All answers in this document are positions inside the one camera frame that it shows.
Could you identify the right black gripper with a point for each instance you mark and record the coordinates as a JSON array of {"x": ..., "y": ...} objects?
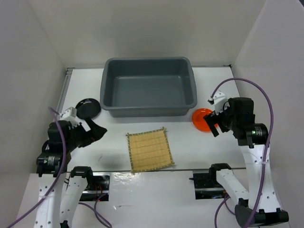
[{"x": 212, "y": 118}]

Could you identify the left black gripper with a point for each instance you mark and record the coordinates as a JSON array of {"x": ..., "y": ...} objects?
[{"x": 96, "y": 132}]

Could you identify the orange plastic plate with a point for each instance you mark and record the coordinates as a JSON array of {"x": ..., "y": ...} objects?
[{"x": 198, "y": 119}]

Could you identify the square bamboo mat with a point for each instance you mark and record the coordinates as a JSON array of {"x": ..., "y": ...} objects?
[{"x": 149, "y": 151}]

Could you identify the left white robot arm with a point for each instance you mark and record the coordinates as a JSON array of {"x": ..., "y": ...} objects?
[{"x": 57, "y": 209}]

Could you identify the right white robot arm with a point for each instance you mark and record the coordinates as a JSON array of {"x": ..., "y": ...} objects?
[{"x": 258, "y": 205}]

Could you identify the grey plastic bin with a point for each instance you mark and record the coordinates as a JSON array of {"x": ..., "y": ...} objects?
[{"x": 148, "y": 87}]

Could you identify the black round plate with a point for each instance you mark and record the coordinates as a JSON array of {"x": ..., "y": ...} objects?
[{"x": 88, "y": 108}]

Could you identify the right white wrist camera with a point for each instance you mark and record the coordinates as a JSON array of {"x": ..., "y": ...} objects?
[{"x": 218, "y": 101}]

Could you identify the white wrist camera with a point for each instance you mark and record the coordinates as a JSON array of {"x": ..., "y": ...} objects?
[
  {"x": 69, "y": 115},
  {"x": 218, "y": 101}
]

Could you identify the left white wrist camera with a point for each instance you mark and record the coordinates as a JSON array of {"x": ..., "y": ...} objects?
[{"x": 69, "y": 115}]

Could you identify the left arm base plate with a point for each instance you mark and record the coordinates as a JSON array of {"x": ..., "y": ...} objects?
[{"x": 95, "y": 187}]

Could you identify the aluminium table edge rail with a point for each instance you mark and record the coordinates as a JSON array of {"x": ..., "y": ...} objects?
[{"x": 64, "y": 89}]

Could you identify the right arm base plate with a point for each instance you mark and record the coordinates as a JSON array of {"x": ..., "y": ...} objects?
[{"x": 204, "y": 187}]

